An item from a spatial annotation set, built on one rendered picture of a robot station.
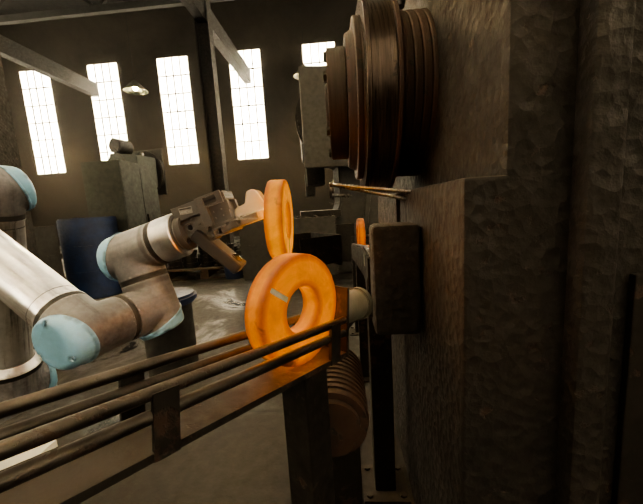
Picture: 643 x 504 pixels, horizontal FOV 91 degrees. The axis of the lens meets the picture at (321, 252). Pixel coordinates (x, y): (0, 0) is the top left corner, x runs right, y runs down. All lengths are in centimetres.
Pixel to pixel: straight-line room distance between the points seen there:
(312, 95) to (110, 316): 327
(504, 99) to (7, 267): 82
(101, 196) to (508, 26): 420
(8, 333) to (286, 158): 1037
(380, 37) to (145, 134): 1242
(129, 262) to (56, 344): 18
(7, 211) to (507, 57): 110
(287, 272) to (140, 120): 1285
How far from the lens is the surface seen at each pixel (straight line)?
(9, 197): 111
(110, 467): 34
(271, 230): 56
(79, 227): 417
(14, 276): 75
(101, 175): 439
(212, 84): 840
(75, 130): 1449
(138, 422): 32
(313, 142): 355
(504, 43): 54
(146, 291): 70
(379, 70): 75
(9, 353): 127
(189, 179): 1214
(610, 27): 55
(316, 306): 47
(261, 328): 39
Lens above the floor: 84
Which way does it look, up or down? 8 degrees down
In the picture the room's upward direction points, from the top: 4 degrees counter-clockwise
